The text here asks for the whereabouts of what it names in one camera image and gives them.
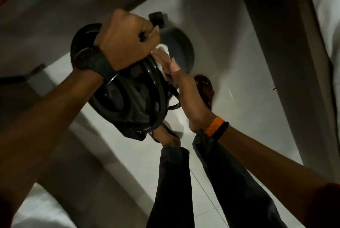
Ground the grey furniture with white sheet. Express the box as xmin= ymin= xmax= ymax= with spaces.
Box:
xmin=0 ymin=0 xmax=186 ymax=228

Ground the round black appliance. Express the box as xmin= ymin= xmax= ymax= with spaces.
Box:
xmin=70 ymin=23 xmax=182 ymax=141

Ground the person's trouser leg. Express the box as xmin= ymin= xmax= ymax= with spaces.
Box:
xmin=192 ymin=129 xmax=288 ymax=228
xmin=146 ymin=145 xmax=196 ymax=228

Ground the person's left hand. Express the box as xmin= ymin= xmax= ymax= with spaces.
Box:
xmin=94 ymin=9 xmax=161 ymax=72

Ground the person's right trouser leg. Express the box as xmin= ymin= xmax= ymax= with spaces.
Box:
xmin=192 ymin=129 xmax=288 ymax=228

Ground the person's right forearm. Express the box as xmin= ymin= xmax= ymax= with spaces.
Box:
xmin=217 ymin=125 xmax=340 ymax=228

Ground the dark red sleeve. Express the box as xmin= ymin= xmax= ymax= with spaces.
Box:
xmin=304 ymin=182 xmax=340 ymax=228

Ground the person's left forearm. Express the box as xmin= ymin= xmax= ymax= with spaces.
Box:
xmin=0 ymin=68 xmax=104 ymax=223

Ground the orange wristband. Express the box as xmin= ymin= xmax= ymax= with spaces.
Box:
xmin=204 ymin=116 xmax=225 ymax=137

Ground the person's right foot in sandal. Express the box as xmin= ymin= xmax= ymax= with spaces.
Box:
xmin=194 ymin=75 xmax=215 ymax=112

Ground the person's left trouser leg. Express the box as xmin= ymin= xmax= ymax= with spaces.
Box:
xmin=146 ymin=145 xmax=196 ymax=228

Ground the person's right hand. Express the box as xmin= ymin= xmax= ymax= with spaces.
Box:
xmin=151 ymin=47 xmax=217 ymax=133

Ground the black power cord with plug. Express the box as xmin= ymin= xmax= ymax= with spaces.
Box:
xmin=139 ymin=11 xmax=182 ymax=133

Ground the white mattress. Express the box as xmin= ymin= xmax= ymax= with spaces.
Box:
xmin=305 ymin=0 xmax=340 ymax=82

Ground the black wristwatch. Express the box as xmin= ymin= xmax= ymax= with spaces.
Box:
xmin=73 ymin=46 xmax=118 ymax=82

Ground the grey bed frame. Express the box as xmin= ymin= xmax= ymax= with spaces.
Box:
xmin=233 ymin=0 xmax=340 ymax=183

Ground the person's left foot in sandal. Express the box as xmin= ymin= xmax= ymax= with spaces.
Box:
xmin=148 ymin=121 xmax=182 ymax=148

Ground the person's foot in sandal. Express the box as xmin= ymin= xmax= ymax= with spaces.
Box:
xmin=148 ymin=121 xmax=182 ymax=148
xmin=194 ymin=75 xmax=215 ymax=112

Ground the black wristband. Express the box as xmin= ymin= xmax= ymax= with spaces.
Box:
xmin=212 ymin=121 xmax=230 ymax=142

